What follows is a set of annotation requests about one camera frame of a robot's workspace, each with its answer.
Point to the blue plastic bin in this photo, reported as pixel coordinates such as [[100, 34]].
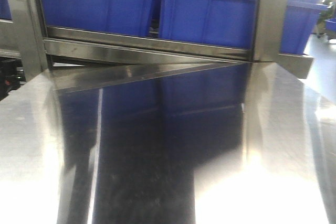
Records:
[[228, 23], [128, 17], [300, 18]]

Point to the blue plastic bin left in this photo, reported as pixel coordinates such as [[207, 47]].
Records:
[[128, 17]]

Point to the stainless steel shelf frame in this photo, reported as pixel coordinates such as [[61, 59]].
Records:
[[28, 38]]

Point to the blue plastic bin middle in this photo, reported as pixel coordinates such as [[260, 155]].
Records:
[[228, 23]]

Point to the blue plastic bin right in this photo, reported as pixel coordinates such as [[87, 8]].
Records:
[[300, 18]]

